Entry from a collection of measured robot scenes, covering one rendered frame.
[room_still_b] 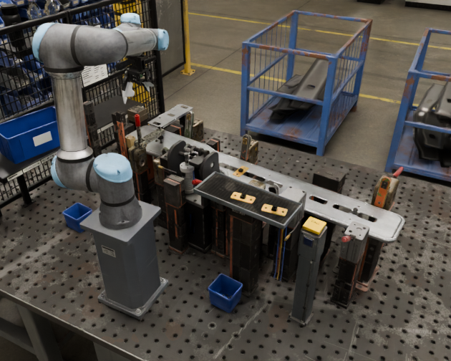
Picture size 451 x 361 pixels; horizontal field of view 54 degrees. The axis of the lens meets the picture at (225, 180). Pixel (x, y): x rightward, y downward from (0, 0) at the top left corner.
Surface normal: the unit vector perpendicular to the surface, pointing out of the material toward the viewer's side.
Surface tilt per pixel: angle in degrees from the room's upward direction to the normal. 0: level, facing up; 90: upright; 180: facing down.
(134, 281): 90
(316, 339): 0
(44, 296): 0
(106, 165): 8
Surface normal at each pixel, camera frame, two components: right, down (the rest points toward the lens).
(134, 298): 0.28, 0.55
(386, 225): 0.00, -0.82
